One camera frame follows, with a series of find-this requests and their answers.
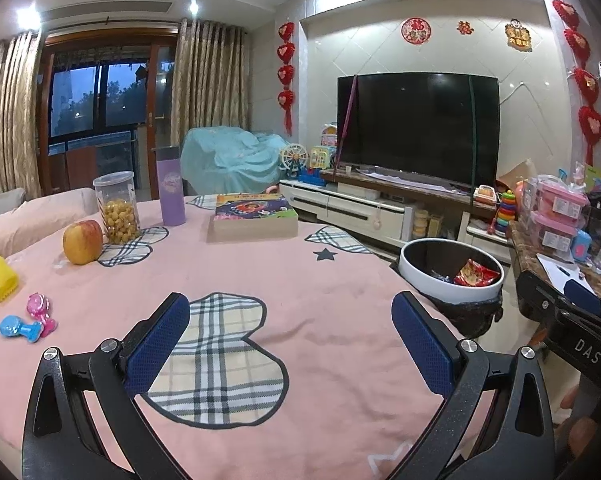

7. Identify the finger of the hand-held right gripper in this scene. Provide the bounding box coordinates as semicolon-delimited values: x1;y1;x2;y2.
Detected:
515;270;581;332
563;277;601;320

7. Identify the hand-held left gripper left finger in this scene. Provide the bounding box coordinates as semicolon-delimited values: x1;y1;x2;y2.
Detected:
23;292;191;480

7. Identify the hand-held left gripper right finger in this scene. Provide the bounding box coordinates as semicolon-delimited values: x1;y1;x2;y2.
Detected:
391;291;556;480

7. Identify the red snack packet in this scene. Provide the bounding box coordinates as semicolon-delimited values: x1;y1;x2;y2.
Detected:
453;258;501;288

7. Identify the white round waste bin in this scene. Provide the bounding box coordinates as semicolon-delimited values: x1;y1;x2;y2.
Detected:
397;238;506;338

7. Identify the person's right hand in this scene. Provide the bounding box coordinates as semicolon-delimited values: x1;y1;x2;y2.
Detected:
555;380;601;443

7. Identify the white paper sheet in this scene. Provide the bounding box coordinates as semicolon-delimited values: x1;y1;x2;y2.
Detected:
536;254;588;286

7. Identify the marble side table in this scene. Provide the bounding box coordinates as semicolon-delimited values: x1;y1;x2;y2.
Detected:
507;220;601;321

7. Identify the black bin liner bag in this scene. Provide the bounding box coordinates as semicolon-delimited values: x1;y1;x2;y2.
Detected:
420;292;503;341

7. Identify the pink storage box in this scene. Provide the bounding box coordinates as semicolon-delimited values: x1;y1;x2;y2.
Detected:
527;210;581;261
535;175;592;221

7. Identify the pink plastic toy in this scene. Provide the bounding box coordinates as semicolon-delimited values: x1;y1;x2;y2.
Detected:
26;292;58;336

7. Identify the red yellow apple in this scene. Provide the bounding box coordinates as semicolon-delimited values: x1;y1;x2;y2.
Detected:
63;219;104;265

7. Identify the pink blanket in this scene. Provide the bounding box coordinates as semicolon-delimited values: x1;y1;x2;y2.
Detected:
0;187;496;480

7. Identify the blue plastic toy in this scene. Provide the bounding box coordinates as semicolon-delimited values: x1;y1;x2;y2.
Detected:
0;315;44;343

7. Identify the clear jar of snack balls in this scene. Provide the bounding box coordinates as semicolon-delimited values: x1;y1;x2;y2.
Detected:
93;171;142;245

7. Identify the white television cabinet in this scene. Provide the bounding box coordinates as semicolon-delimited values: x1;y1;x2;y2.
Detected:
279;167;513;256

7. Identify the purple bottle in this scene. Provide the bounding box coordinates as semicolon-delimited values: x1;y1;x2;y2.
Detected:
154;145;187;227

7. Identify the colourful toy box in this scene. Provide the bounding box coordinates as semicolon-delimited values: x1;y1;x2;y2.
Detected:
208;192;300;243

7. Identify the yellow spiky toy cup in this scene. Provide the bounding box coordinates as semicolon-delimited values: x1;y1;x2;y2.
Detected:
0;256;21;303

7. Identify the teal covered armchair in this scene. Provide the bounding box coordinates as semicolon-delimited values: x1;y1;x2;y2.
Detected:
180;126;291;195

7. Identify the black television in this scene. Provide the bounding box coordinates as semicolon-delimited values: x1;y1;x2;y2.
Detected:
336;72;501;192

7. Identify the grey sofa cushion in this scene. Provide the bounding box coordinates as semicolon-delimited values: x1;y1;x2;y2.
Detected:
0;188;26;221

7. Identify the red hanging heart decoration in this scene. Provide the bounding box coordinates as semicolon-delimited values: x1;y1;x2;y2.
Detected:
276;21;297;136
551;0;601;166

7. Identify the ferris wheel toy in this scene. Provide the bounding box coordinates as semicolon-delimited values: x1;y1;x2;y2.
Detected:
279;143;308;178

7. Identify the pink stick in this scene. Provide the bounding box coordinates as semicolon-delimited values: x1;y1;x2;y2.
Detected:
333;75;358;183

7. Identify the wooden glass sliding door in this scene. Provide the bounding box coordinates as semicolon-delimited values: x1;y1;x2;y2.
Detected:
38;27;178;193

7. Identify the beige curtain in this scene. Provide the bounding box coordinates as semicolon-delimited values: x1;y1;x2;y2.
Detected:
170;18;251;148
0;30;46;201

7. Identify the stacking ring toy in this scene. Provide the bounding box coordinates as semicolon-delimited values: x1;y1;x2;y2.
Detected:
495;190;517;235

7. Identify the yellow red wall decoration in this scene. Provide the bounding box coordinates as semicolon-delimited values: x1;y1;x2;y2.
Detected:
504;19;532;52

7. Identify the round red wall decoration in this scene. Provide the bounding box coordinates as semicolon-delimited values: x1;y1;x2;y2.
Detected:
400;17;428;46

